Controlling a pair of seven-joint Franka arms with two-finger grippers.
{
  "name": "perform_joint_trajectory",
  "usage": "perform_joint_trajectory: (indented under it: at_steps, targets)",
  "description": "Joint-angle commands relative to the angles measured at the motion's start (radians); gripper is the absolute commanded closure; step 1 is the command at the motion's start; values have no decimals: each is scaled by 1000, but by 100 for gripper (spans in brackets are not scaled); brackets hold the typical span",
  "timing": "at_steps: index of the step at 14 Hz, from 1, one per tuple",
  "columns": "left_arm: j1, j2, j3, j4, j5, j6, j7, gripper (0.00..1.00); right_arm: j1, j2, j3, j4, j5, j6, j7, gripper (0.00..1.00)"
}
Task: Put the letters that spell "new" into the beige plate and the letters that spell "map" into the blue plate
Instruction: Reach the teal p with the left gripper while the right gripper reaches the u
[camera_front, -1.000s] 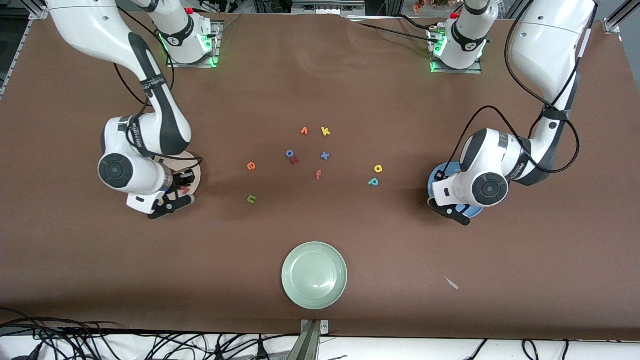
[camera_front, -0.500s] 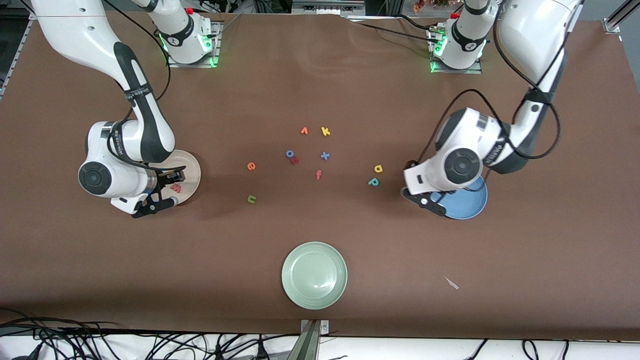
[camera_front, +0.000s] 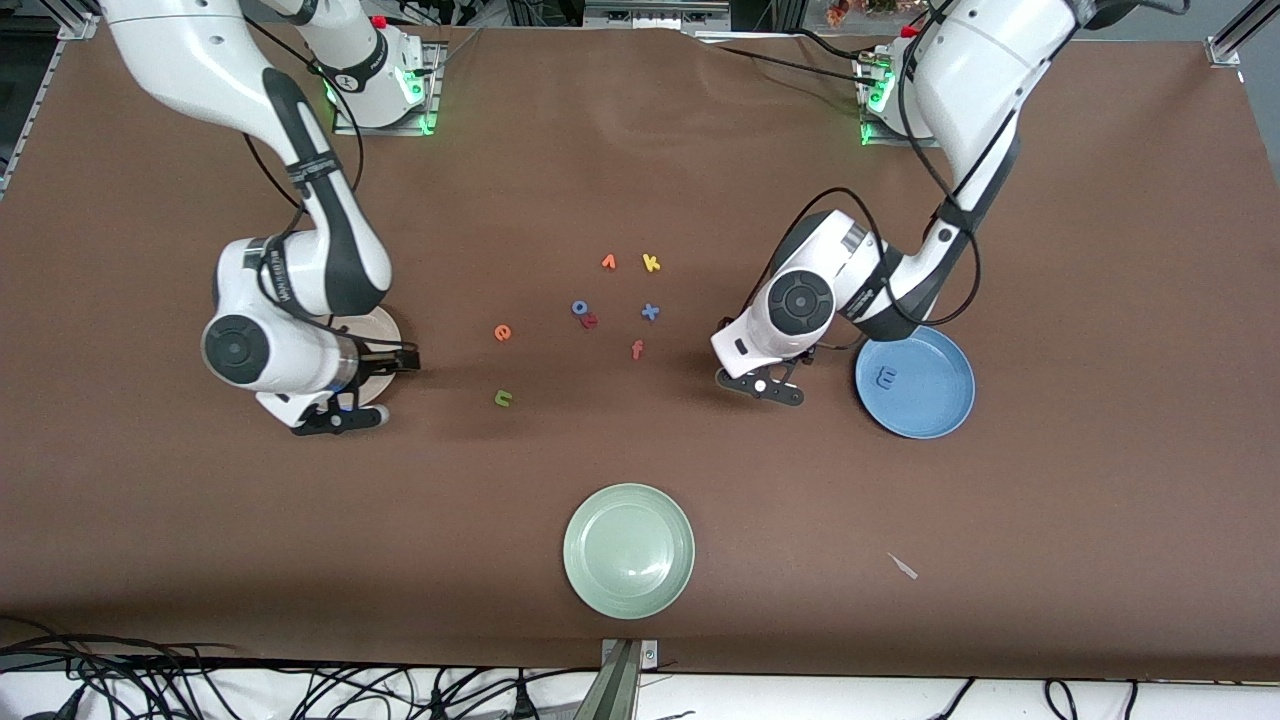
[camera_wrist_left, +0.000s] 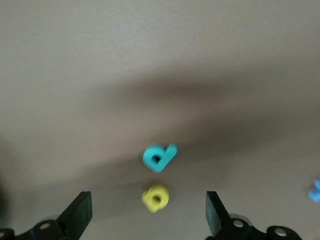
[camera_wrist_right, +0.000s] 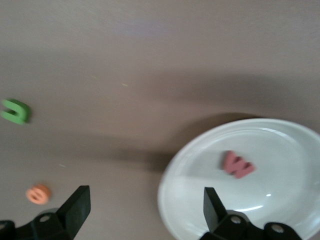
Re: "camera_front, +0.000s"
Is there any beige brown plate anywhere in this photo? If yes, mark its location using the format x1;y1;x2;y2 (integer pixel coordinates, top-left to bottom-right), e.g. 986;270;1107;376
330;303;403;409

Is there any brown paper table cover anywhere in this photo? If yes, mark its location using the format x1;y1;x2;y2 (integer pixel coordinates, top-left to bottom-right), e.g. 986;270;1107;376
0;15;1280;683

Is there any blue plate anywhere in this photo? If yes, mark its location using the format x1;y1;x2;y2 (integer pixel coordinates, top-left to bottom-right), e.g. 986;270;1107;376
855;323;976;440

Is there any pale green plate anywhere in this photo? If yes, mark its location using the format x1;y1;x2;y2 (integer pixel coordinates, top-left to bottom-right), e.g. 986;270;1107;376
563;483;696;620

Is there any grey metal background box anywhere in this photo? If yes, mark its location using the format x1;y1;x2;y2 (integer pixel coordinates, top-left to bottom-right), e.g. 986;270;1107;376
583;0;731;31

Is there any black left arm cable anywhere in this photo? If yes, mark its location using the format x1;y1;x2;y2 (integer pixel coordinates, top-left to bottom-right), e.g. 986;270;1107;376
745;0;986;346

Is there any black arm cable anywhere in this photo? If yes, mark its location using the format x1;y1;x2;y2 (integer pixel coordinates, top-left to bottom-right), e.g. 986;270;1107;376
745;0;986;346
240;20;366;346

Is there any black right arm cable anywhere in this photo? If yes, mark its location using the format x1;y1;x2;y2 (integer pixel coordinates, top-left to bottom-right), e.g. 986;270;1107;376
240;20;366;346

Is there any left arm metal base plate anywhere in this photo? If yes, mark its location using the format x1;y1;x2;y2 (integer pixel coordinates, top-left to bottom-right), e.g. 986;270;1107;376
858;55;946;149

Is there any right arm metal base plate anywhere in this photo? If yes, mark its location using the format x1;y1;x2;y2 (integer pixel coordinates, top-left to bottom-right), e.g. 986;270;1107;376
333;42;443;137

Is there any black cable on table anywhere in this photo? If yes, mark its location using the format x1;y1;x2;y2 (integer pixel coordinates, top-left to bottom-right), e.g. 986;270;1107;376
700;30;873;81

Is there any grey metal camera post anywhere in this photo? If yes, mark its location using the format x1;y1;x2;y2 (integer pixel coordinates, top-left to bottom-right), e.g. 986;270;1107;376
575;638;661;720

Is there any black cable tangle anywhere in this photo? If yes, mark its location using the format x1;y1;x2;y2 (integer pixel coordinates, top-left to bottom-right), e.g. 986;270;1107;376
0;615;601;720

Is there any aluminium frame rail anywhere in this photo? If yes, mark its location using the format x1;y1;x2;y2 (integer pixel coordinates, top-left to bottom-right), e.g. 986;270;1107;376
0;0;101;201

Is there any aluminium frame profile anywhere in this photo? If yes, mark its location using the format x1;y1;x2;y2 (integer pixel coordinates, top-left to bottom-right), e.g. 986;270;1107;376
1205;0;1280;69

